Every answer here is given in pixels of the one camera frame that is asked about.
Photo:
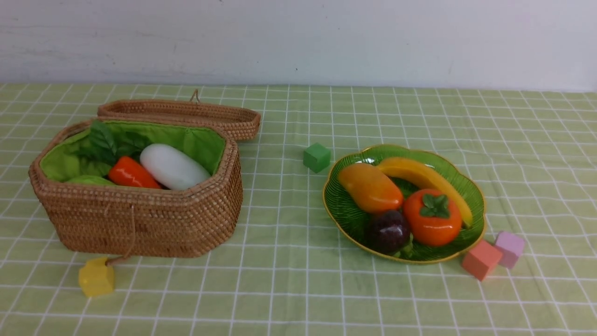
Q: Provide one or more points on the green toy cucumber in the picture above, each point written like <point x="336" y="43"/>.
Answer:
<point x="91" y="180"/>

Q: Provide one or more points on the woven wicker basket lid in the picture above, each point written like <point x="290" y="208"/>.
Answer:
<point x="238" y="123"/>

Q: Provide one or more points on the yellow toy banana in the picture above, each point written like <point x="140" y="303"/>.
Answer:
<point x="426" y="177"/>

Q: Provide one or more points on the green cube block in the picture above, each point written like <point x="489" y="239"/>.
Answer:
<point x="316" y="157"/>

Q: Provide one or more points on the lilac cube block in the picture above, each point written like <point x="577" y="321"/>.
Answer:
<point x="511" y="246"/>

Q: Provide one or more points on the orange toy mango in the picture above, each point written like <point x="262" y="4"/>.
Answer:
<point x="370" y="188"/>

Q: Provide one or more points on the orange toy carrot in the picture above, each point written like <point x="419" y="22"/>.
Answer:
<point x="103" y="149"/>

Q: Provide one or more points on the pink cube block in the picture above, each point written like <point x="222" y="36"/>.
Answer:
<point x="481" y="260"/>

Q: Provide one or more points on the orange toy persimmon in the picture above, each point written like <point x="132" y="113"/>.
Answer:
<point x="434" y="219"/>

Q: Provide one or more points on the green leaf glass plate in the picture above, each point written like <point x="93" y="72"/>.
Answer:
<point x="351" y="220"/>

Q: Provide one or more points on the green checked tablecloth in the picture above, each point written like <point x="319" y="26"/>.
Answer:
<point x="287" y="270"/>

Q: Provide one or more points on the woven wicker basket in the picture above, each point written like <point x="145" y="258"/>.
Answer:
<point x="145" y="222"/>

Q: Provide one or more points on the yellow cube block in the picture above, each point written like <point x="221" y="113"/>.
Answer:
<point x="97" y="277"/>

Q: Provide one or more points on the white toy radish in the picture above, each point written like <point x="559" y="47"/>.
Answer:
<point x="166" y="165"/>

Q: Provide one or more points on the dark purple toy mangosteen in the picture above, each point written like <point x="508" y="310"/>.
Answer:
<point x="389" y="233"/>

